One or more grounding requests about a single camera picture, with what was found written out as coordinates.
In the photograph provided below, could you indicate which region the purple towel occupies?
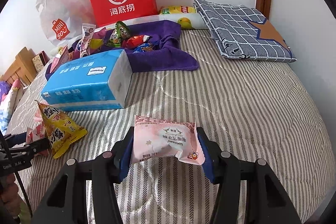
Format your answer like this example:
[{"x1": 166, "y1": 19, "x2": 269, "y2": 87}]
[{"x1": 45, "y1": 19, "x2": 200, "y2": 81}]

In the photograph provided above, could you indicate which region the pink strawberry snack bag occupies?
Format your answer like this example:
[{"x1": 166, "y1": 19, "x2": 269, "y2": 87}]
[{"x1": 50, "y1": 46, "x2": 74, "y2": 73}]

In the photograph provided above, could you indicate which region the white Miniso plastic bag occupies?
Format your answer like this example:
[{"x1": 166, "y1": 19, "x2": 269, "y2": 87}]
[{"x1": 35, "y1": 0, "x2": 95, "y2": 47}]

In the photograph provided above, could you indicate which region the red snack packet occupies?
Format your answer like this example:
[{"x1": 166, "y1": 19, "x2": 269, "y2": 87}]
[{"x1": 121, "y1": 35, "x2": 151, "y2": 50}]

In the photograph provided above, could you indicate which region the wooden headboard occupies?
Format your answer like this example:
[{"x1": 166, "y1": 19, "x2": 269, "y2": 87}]
[{"x1": 1, "y1": 47, "x2": 38, "y2": 86}]

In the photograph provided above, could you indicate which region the pink yellow potato-stick bag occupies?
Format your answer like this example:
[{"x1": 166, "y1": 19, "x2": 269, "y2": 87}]
[{"x1": 72, "y1": 27, "x2": 107, "y2": 60}]

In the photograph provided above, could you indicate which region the yellow triangular snack packet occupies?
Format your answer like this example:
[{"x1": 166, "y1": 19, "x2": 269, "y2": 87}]
[{"x1": 37, "y1": 102, "x2": 88, "y2": 159}]

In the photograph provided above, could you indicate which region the green snack packet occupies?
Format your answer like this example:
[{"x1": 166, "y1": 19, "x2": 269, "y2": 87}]
[{"x1": 106, "y1": 21, "x2": 131, "y2": 48}]

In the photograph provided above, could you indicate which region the blue cookie packet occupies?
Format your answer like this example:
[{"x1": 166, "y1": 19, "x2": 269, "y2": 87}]
[{"x1": 133, "y1": 42, "x2": 155, "y2": 53}]

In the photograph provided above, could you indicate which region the pale pink pastry packet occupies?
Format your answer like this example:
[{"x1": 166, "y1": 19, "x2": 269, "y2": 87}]
[{"x1": 130, "y1": 115, "x2": 205, "y2": 165}]

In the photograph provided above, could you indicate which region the yellow Lay's chip bag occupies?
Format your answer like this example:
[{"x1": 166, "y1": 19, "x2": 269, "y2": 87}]
[{"x1": 159, "y1": 6, "x2": 197, "y2": 14}]

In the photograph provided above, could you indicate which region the person's left hand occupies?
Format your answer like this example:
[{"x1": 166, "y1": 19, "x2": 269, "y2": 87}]
[{"x1": 1, "y1": 174, "x2": 21, "y2": 218}]

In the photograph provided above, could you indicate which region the rolled fruit-print mat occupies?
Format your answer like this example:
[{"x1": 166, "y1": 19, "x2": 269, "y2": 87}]
[{"x1": 49, "y1": 12, "x2": 210, "y2": 57}]

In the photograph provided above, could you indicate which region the blue tissue pack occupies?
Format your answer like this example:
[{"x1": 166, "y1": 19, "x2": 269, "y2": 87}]
[{"x1": 41, "y1": 49, "x2": 133, "y2": 111}]

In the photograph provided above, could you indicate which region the grey checked folded cloth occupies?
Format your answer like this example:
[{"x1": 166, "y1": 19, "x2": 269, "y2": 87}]
[{"x1": 194, "y1": 0, "x2": 297, "y2": 63}]

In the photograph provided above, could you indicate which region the colourful pillow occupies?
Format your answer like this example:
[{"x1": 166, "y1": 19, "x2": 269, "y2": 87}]
[{"x1": 1, "y1": 79, "x2": 24, "y2": 135}]

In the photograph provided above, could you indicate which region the long pink white snack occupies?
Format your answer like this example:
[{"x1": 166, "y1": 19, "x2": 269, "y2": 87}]
[{"x1": 79, "y1": 23, "x2": 96, "y2": 58}]

